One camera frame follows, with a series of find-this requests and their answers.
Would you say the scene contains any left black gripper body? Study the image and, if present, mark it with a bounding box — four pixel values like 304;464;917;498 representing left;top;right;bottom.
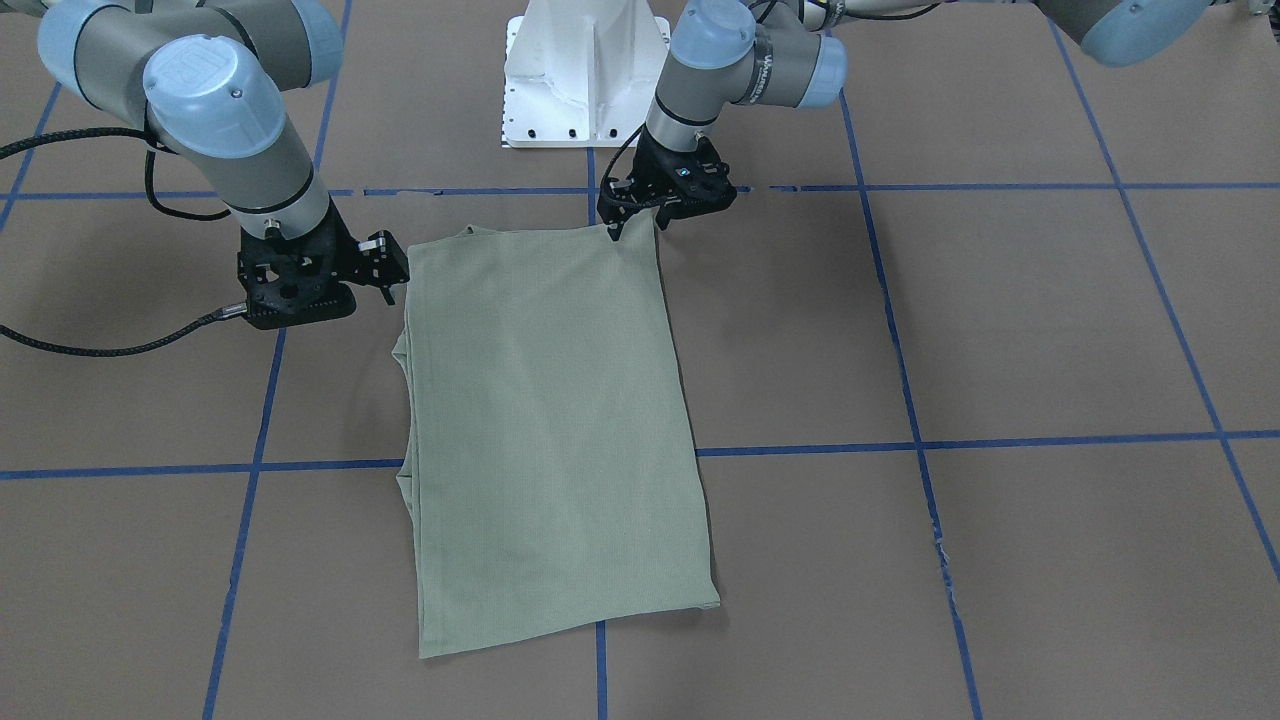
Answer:
596;129;714;242

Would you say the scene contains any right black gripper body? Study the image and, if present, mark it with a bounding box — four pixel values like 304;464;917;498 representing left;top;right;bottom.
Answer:
237;204;410;304

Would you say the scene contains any green long-sleeve shirt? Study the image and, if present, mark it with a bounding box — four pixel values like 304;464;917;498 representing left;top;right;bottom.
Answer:
392;211;721;660

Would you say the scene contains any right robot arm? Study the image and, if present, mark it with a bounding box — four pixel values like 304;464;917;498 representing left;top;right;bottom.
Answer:
3;1;408;315

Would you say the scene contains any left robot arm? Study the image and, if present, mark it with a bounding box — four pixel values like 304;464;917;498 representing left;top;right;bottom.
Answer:
596;1;1219;241

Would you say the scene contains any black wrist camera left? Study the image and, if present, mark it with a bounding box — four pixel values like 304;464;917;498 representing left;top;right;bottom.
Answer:
655;143;739;231

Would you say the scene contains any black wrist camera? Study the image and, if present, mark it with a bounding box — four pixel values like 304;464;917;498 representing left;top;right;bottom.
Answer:
238;270;357;331
655;143;739;231

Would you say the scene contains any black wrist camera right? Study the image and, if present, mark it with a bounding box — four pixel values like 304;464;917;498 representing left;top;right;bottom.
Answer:
238;270;357;331

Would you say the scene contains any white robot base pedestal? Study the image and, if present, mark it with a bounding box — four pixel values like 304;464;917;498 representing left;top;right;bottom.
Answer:
500;1;671;149

